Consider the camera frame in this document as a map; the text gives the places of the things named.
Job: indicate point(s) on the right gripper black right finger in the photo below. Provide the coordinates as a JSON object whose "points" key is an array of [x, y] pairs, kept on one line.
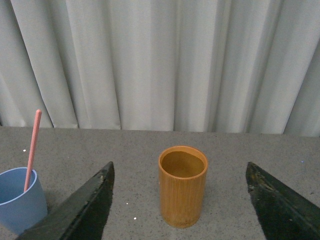
{"points": [[282, 213]]}

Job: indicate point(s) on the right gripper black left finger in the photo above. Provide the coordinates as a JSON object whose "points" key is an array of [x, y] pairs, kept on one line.
{"points": [[83, 215]]}

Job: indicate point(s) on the bamboo chopstick holder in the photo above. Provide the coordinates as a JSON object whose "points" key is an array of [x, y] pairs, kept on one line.
{"points": [[182, 172]]}

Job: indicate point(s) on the light blue plastic cup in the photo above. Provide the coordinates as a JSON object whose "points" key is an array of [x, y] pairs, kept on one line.
{"points": [[20, 209]]}

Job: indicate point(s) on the white pleated curtain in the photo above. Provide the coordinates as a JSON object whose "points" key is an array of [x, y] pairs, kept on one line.
{"points": [[231, 66]]}

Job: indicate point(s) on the pink chopstick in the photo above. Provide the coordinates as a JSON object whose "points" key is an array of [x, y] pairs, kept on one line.
{"points": [[33, 143]]}

